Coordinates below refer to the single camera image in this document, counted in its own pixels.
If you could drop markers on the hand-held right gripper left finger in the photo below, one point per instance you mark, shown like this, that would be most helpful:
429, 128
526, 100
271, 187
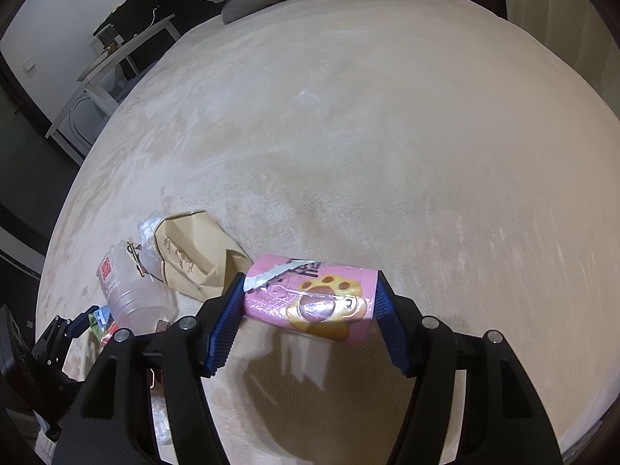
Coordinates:
224, 332

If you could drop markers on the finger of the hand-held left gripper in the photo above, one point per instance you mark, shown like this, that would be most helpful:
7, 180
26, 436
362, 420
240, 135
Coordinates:
58, 336

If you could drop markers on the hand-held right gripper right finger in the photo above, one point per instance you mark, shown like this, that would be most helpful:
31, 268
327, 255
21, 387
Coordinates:
391, 332

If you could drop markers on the green snack packet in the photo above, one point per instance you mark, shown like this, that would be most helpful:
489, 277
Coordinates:
99, 324

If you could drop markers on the pink snack packet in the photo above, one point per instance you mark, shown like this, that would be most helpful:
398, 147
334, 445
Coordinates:
339, 281

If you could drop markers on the brown paper bag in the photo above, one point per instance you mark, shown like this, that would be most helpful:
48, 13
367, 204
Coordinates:
189, 252

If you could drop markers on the clear plastic bag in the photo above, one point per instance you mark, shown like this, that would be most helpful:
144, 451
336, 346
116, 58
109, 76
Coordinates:
147, 240

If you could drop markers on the clear plastic cup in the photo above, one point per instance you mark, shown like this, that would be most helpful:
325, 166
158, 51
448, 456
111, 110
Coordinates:
131, 295

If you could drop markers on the beige bed blanket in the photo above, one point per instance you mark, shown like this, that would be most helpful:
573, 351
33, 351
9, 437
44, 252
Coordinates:
363, 131

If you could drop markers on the white table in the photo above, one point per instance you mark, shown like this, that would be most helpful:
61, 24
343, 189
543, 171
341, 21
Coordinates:
97, 70

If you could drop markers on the small countertop appliance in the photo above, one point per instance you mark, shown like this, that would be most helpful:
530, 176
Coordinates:
107, 35

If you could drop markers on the cream curtain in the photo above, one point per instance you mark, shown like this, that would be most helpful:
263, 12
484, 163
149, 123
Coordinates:
547, 19

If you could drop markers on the white wall outlet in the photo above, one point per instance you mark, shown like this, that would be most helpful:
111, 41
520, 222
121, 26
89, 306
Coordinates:
29, 67

